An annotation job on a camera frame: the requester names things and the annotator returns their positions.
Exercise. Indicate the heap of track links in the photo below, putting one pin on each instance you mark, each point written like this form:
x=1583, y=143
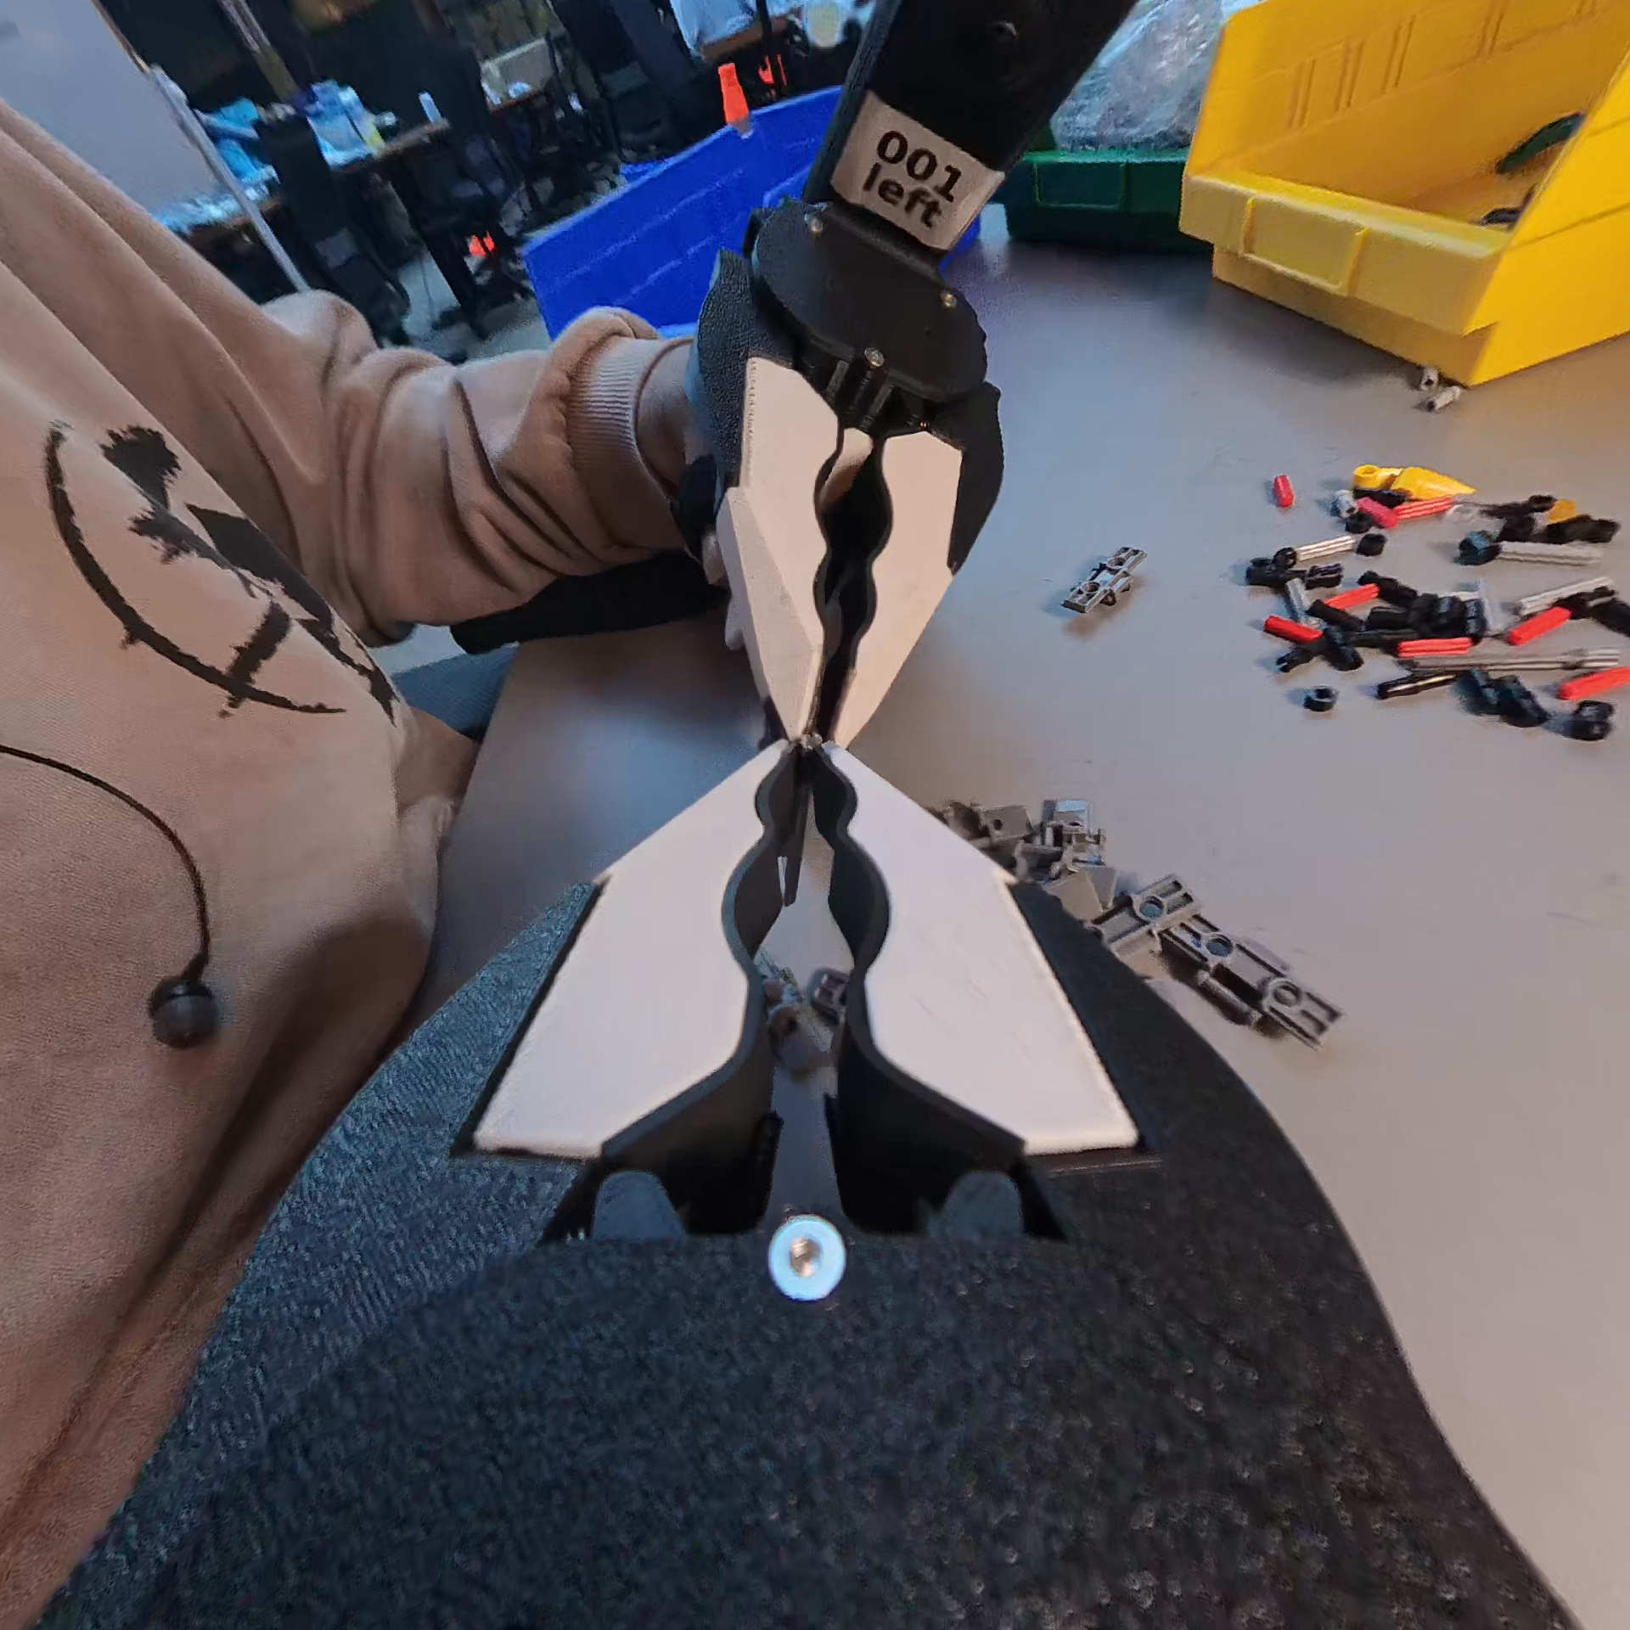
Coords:
x=1056, y=849

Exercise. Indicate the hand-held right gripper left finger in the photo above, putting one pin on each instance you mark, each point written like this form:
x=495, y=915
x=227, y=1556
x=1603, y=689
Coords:
x=635, y=1007

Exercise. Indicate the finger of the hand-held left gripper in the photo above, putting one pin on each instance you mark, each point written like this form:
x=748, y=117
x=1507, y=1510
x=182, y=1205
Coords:
x=775, y=533
x=907, y=546

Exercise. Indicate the black chair armrest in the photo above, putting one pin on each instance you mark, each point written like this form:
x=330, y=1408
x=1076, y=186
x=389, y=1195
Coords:
x=573, y=619

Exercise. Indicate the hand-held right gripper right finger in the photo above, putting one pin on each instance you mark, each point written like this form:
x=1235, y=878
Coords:
x=980, y=1007

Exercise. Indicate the green crate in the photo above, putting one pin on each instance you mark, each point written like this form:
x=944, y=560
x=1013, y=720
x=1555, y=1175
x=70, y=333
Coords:
x=1094, y=204

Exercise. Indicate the yellow plastic bin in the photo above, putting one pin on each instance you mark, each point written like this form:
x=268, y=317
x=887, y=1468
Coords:
x=1335, y=128

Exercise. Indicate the clear plastic bag bundle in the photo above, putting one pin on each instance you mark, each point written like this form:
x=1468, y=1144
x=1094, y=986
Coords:
x=1146, y=77

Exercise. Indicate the grey chair seat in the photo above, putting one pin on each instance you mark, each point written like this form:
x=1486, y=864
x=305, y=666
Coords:
x=450, y=694

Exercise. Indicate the pile of small toy pins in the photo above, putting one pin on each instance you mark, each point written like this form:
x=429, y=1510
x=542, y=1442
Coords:
x=1427, y=625

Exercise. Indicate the person's left forearm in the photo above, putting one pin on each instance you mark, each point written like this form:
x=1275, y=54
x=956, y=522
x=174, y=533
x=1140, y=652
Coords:
x=485, y=459

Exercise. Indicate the whiteboard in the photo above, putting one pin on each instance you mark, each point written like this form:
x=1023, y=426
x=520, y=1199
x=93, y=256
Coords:
x=61, y=90

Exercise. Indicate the black office chair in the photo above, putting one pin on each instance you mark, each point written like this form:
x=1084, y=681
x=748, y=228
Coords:
x=330, y=245

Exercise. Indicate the orange traffic cone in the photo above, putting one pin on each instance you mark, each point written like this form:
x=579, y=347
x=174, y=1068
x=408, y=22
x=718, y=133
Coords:
x=729, y=97

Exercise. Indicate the small grey toy pins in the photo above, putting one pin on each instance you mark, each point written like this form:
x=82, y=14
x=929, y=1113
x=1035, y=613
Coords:
x=1433, y=389

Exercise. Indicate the cluttered work table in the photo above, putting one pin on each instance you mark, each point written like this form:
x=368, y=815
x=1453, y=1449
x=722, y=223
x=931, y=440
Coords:
x=382, y=143

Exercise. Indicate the grey desk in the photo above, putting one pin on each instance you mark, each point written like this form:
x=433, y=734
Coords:
x=1399, y=891

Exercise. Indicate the beige printed hoodie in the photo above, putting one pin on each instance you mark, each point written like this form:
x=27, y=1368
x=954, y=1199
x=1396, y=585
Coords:
x=152, y=891

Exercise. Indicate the teal brick separator tool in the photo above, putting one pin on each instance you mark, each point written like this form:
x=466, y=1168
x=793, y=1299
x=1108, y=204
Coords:
x=1539, y=143

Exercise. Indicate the person's left hand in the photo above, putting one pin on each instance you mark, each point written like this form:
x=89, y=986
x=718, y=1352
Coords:
x=666, y=421

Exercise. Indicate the blue plastic bin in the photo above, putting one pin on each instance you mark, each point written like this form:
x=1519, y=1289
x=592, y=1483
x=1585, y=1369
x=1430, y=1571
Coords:
x=635, y=245

